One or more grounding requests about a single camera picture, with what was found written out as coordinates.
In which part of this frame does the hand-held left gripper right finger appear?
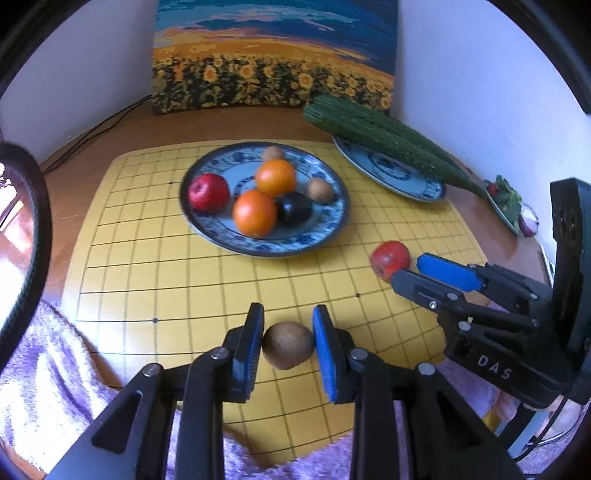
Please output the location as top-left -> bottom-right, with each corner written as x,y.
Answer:
312,305 -> 525,480

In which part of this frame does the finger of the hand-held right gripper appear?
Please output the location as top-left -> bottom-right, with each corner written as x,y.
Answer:
391,270 -> 540,332
416,252 -> 553,319

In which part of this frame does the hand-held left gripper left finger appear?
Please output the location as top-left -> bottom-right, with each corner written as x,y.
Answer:
46,302 -> 265,480

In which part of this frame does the red apple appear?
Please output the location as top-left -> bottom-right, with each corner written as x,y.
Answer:
370,240 -> 411,282
187,174 -> 230,214

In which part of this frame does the blue and white patterned plate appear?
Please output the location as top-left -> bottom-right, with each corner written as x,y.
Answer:
332,135 -> 448,202
178,143 -> 350,258

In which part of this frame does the dark purple plum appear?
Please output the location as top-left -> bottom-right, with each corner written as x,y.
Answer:
276,192 -> 313,228

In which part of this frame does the orange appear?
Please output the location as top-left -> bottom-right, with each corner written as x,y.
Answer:
232,189 -> 279,239
255,159 -> 297,198

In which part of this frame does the small dish of greens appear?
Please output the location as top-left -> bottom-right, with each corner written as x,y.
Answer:
482,174 -> 525,236

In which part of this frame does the purple onion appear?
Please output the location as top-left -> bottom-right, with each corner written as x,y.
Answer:
517,205 -> 540,237

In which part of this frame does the long green bumpy cucumber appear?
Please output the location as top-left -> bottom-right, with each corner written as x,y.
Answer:
397,124 -> 469,178
303,95 -> 485,197

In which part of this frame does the yellow grid board mat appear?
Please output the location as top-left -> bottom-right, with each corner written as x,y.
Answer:
61,141 -> 490,462

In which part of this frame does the purple fluffy towel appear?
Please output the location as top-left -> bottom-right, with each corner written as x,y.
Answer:
0,298 -> 573,480

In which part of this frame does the sunflower field painting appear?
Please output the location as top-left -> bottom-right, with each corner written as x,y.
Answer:
151,0 -> 399,114

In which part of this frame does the thin black cable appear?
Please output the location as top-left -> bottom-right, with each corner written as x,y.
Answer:
508,392 -> 583,462

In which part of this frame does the thick black cable loop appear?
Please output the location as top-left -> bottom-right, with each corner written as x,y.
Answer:
0,142 -> 52,367

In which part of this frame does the black wall cable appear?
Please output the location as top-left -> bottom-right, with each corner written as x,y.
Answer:
41,95 -> 153,174

